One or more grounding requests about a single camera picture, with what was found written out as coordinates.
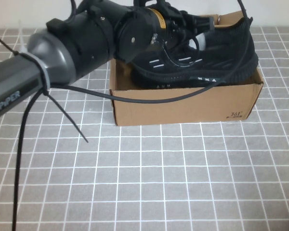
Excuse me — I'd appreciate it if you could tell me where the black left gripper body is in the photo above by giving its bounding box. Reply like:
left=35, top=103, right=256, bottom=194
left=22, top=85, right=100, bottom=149
left=163, top=7, right=208, bottom=46

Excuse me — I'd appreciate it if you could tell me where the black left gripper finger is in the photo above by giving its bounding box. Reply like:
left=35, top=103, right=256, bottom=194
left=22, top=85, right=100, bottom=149
left=206, top=14, right=216, bottom=31

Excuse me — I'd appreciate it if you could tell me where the black sneaker with paper stuffing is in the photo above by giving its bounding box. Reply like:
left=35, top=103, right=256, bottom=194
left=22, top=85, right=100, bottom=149
left=131, top=16, right=260, bottom=89

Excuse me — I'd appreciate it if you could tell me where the white paper shoe stuffing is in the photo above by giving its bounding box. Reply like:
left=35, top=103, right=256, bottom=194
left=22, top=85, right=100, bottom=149
left=189, top=32, right=208, bottom=50

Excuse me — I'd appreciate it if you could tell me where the brown cardboard shoe box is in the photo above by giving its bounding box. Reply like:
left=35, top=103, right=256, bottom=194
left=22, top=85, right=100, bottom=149
left=109, top=11, right=265, bottom=127

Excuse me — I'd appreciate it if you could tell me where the black sneaker with tongue label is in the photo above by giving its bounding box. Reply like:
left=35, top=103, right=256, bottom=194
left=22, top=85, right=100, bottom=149
left=132, top=77, right=222, bottom=91

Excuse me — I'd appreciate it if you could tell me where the white zip tie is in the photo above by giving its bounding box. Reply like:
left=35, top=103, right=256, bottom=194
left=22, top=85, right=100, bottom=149
left=16, top=21, right=51, bottom=90

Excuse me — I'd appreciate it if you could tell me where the black round cable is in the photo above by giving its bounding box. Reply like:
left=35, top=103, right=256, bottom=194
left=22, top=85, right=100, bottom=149
left=11, top=0, right=254, bottom=231

